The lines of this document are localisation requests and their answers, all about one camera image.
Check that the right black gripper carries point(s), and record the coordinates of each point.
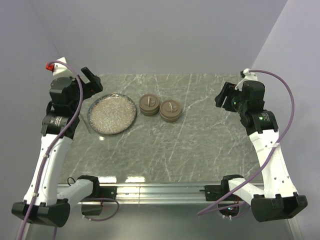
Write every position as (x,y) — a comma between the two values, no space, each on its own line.
(219,99)

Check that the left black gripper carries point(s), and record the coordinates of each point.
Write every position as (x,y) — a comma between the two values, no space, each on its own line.
(93,86)

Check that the brown round lid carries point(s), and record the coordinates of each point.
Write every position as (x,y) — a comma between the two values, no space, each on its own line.
(149,102)
(170,108)

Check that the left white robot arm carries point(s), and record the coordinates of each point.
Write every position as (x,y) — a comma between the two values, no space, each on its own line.
(43,204)

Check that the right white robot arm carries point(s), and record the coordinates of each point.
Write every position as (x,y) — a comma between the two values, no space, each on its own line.
(279,199)

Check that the silver glitter plate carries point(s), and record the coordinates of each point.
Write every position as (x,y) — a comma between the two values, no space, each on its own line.
(111,114)

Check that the right round metal container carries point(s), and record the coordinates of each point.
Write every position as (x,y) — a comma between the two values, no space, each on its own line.
(169,118)

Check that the round metal container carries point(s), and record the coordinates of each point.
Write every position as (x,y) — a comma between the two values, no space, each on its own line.
(169,118)
(149,112)

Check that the left round metal container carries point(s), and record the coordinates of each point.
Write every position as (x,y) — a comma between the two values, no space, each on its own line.
(149,112)

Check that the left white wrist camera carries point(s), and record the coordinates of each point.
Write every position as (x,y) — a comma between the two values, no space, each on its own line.
(59,70)

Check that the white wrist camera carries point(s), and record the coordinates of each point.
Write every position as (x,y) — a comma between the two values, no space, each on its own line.
(59,70)
(246,75)

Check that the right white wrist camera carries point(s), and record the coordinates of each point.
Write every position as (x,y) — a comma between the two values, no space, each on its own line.
(246,75)

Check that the aluminium mounting rail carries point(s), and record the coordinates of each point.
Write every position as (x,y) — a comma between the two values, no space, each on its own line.
(171,193)

